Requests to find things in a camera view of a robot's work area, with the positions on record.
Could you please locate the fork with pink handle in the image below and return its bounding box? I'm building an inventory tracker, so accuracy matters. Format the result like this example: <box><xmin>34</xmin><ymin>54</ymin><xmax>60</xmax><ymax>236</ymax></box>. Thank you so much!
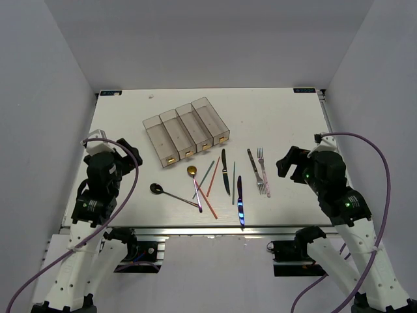
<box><xmin>257</xmin><ymin>147</ymin><xmax>271</xmax><ymax>198</ymax></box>

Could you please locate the fork with dark handle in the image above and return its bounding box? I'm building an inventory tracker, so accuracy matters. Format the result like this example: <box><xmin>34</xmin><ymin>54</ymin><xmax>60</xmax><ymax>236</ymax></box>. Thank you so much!
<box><xmin>247</xmin><ymin>149</ymin><xmax>266</xmax><ymax>195</ymax></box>

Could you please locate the iridescent blue knife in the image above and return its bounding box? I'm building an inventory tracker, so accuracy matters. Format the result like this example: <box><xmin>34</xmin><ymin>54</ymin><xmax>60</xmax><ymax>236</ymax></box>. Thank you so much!
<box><xmin>237</xmin><ymin>175</ymin><xmax>245</xmax><ymax>228</ymax></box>

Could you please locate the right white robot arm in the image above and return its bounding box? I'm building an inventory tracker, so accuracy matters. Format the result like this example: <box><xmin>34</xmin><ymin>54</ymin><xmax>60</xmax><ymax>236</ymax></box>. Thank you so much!
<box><xmin>276</xmin><ymin>146</ymin><xmax>416</xmax><ymax>312</ymax></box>

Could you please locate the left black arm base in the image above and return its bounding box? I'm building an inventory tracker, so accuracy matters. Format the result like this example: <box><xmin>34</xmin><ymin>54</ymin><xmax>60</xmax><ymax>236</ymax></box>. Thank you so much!
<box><xmin>102</xmin><ymin>228</ymin><xmax>161</xmax><ymax>273</ymax></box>

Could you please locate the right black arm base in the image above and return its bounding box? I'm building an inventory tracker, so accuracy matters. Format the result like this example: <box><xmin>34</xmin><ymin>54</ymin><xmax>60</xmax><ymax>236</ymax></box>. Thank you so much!
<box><xmin>266</xmin><ymin>226</ymin><xmax>326</xmax><ymax>277</ymax></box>

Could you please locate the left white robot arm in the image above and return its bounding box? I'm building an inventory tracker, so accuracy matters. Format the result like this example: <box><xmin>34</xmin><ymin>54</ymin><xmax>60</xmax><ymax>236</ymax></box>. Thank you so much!
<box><xmin>31</xmin><ymin>137</ymin><xmax>143</xmax><ymax>312</ymax></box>

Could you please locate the teal chopstick right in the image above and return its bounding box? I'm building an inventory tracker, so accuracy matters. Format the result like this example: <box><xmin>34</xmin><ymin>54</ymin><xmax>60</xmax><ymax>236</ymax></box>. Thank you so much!
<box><xmin>232</xmin><ymin>161</ymin><xmax>236</xmax><ymax>205</ymax></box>

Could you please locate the teal chopstick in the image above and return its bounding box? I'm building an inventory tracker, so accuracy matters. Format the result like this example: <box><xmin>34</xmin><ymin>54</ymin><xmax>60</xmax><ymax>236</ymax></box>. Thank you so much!
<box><xmin>232</xmin><ymin>161</ymin><xmax>236</xmax><ymax>205</ymax></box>
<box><xmin>192</xmin><ymin>160</ymin><xmax>214</xmax><ymax>199</ymax></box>

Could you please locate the black spoon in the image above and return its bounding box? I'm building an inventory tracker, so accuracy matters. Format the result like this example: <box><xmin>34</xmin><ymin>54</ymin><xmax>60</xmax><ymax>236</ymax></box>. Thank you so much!
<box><xmin>149</xmin><ymin>183</ymin><xmax>199</xmax><ymax>207</ymax></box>

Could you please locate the black knife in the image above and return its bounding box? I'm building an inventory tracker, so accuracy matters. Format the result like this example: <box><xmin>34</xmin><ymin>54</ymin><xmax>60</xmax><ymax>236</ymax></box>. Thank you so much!
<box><xmin>221</xmin><ymin>149</ymin><xmax>231</xmax><ymax>196</ymax></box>

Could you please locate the short orange chopstick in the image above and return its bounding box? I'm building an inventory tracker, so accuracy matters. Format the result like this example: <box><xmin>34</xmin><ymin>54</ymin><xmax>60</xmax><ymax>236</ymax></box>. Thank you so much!
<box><xmin>206</xmin><ymin>156</ymin><xmax>220</xmax><ymax>197</ymax></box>

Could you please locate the teal chopstick left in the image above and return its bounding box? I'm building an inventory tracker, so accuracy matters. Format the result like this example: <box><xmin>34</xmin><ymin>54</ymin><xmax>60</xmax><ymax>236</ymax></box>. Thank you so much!
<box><xmin>192</xmin><ymin>160</ymin><xmax>214</xmax><ymax>199</ymax></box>

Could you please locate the left blue table label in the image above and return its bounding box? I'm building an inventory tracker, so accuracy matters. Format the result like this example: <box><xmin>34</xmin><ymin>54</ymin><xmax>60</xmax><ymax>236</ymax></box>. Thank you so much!
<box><xmin>99</xmin><ymin>90</ymin><xmax>122</xmax><ymax>97</ymax></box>

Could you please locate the blue table label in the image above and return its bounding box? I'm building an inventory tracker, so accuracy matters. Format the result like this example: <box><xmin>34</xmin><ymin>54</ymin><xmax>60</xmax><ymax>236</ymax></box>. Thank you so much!
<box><xmin>293</xmin><ymin>87</ymin><xmax>316</xmax><ymax>93</ymax></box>
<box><xmin>99</xmin><ymin>90</ymin><xmax>122</xmax><ymax>97</ymax></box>

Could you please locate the right blue table label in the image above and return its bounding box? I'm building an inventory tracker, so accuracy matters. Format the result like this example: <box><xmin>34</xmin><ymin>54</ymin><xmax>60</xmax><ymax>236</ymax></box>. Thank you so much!
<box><xmin>293</xmin><ymin>87</ymin><xmax>316</xmax><ymax>93</ymax></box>

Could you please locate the long orange chopstick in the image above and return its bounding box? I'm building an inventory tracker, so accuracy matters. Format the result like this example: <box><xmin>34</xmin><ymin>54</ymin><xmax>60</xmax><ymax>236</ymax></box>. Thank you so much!
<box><xmin>196</xmin><ymin>183</ymin><xmax>218</xmax><ymax>220</ymax></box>

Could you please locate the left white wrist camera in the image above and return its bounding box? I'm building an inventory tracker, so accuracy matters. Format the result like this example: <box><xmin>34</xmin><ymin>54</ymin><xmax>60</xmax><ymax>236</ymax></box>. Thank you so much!
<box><xmin>80</xmin><ymin>129</ymin><xmax>114</xmax><ymax>157</ymax></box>

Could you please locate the gold spoon purple handle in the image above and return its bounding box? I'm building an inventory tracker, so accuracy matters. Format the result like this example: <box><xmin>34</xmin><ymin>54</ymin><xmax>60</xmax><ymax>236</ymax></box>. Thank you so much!
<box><xmin>187</xmin><ymin>166</ymin><xmax>203</xmax><ymax>213</ymax></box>

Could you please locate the aluminium table rail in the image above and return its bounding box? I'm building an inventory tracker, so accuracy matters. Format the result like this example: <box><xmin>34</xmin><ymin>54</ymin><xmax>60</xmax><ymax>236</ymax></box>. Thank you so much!
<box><xmin>60</xmin><ymin>224</ymin><xmax>339</xmax><ymax>238</ymax></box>

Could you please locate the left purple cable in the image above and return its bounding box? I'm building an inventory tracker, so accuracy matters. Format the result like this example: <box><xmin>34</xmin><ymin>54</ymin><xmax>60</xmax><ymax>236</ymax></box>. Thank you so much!
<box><xmin>6</xmin><ymin>138</ymin><xmax>140</xmax><ymax>313</ymax></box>

